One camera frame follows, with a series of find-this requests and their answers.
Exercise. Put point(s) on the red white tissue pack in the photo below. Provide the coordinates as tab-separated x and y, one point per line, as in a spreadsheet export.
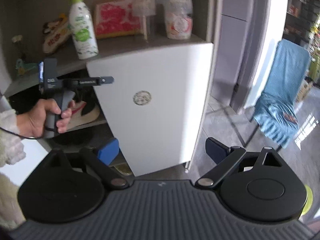
115	17

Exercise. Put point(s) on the person's fluffy cream garment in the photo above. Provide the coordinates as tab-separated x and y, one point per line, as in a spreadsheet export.
10	200

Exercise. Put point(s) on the white and green spray bottle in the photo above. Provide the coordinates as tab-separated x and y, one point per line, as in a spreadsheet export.
83	30

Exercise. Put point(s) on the person's left hand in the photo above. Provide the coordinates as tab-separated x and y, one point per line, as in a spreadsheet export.
37	120

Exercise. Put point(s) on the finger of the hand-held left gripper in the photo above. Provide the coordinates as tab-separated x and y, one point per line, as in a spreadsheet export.
87	81

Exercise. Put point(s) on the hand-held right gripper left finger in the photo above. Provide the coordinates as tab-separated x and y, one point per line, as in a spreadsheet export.
108	151

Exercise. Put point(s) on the clear jar with pink contents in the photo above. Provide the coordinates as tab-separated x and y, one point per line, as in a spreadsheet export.
178	22

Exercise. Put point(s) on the pink and white sneaker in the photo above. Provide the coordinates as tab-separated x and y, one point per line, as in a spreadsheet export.
85	117

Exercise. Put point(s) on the store shelves with goods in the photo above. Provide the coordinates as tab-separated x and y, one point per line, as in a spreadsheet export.
297	10

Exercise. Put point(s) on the teal figurine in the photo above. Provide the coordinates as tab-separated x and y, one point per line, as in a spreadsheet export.
25	67

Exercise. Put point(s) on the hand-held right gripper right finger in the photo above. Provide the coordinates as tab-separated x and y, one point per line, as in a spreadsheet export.
216	151

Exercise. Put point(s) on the round sticker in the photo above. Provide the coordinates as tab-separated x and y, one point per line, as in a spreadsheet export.
141	98

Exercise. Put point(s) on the small white flower ornament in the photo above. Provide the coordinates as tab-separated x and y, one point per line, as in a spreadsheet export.
17	39

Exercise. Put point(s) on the white cabinet door with sticker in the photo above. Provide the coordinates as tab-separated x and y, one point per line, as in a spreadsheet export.
162	130

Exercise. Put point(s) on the chair with teal cover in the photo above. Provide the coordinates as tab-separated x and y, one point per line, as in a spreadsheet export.
280	92

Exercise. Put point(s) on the person's left forearm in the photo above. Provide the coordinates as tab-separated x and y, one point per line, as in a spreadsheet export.
10	142

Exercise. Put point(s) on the lime green object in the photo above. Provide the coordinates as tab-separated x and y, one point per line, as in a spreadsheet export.
308	200

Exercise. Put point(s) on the shoe cabinet with shelves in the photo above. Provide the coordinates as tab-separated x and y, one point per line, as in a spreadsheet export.
125	45

